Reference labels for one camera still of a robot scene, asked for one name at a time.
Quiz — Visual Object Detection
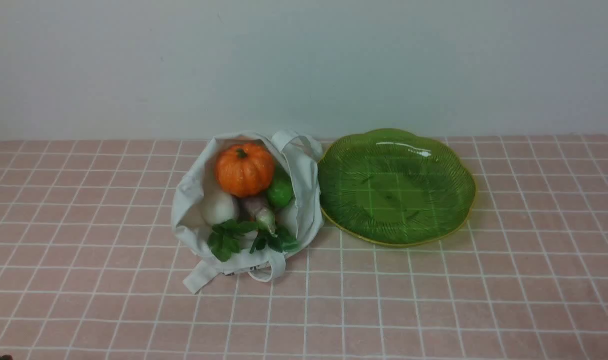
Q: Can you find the white radish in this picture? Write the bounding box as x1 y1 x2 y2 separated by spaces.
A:
198 189 239 226

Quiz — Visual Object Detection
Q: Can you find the green transparent plastic plate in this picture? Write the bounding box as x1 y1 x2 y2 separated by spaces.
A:
317 129 478 248

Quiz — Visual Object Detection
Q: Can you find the orange carrot with leaves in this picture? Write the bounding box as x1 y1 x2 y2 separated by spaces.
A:
249 225 301 254

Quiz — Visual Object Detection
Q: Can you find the white cloth tote bag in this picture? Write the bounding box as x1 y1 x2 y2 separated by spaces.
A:
171 130 323 294

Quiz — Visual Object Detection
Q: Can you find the purple eggplant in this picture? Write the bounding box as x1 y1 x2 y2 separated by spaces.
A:
240 196 277 237

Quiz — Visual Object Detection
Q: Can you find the orange pumpkin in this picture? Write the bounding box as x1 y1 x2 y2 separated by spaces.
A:
214 142 276 198

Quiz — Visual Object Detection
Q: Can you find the green cucumber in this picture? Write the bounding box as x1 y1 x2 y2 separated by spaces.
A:
265 167 295 210

